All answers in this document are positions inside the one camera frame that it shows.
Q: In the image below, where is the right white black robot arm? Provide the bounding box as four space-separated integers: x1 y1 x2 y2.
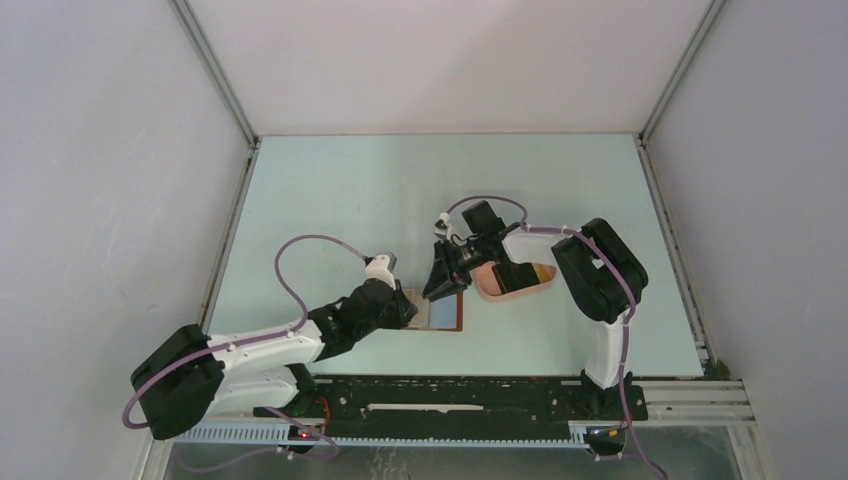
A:
422 195 649 418

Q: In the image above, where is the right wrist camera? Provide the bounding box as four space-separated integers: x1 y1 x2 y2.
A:
434 212 461 243

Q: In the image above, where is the aluminium frame rail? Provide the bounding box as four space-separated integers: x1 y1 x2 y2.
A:
168 0 260 149

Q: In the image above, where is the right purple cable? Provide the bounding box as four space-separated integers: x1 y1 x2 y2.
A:
443 195 667 480

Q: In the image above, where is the brown leather card holder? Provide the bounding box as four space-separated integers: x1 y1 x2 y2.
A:
404 288 463 332

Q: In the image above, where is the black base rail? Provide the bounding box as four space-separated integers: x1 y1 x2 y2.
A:
280 374 649 442

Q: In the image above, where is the pink oval tray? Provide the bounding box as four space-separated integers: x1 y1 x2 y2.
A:
472 262 558 302

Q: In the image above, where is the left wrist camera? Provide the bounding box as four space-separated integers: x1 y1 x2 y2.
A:
365 252 397 290

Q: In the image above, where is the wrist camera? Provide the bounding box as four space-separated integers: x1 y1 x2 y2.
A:
434 212 461 243
365 252 397 290

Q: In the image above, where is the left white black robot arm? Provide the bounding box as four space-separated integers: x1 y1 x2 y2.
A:
130 279 418 440

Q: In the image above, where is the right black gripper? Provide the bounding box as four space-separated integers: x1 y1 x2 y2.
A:
422 236 489 302

